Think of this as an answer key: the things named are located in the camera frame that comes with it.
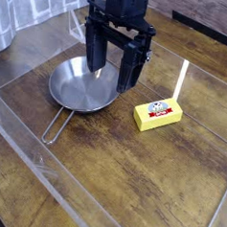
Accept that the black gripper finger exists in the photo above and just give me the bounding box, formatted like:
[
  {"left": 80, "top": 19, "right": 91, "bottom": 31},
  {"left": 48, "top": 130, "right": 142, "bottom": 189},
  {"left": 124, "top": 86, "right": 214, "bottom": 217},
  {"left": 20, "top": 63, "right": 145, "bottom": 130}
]
[
  {"left": 116, "top": 40, "right": 150, "bottom": 93},
  {"left": 85, "top": 18, "right": 108, "bottom": 73}
]

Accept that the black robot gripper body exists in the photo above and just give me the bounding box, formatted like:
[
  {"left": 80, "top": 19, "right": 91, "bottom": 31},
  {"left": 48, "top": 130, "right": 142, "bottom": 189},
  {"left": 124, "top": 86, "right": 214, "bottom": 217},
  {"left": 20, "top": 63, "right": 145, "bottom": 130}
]
[{"left": 85, "top": 0, "right": 156, "bottom": 45}]

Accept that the yellow butter block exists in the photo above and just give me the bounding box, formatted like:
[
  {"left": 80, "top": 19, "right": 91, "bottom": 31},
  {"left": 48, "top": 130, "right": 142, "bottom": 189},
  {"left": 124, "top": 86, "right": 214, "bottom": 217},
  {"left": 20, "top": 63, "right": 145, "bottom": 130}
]
[{"left": 133, "top": 98, "right": 183, "bottom": 132}]

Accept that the silver frying pan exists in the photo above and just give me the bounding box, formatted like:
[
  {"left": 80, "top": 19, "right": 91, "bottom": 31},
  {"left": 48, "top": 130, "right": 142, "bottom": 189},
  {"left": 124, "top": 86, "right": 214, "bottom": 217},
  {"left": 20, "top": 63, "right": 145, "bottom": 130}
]
[{"left": 41, "top": 56, "right": 119, "bottom": 145}]

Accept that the black bar on table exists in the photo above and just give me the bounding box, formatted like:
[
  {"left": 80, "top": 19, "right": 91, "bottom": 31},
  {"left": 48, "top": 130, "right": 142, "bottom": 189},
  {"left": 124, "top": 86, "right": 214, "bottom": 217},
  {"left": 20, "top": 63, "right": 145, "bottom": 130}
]
[{"left": 172, "top": 11, "right": 227, "bottom": 46}]

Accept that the white sheer curtain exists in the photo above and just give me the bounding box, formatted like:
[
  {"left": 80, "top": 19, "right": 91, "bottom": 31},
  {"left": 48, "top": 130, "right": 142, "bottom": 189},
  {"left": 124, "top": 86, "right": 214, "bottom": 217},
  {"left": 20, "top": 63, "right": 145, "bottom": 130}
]
[{"left": 0, "top": 0, "right": 87, "bottom": 52}]

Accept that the clear acrylic enclosure wall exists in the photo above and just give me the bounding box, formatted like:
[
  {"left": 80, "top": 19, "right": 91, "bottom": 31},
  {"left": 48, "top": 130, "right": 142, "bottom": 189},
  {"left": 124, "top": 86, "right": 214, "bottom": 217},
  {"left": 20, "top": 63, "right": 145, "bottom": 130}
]
[{"left": 0, "top": 11, "right": 227, "bottom": 227}]

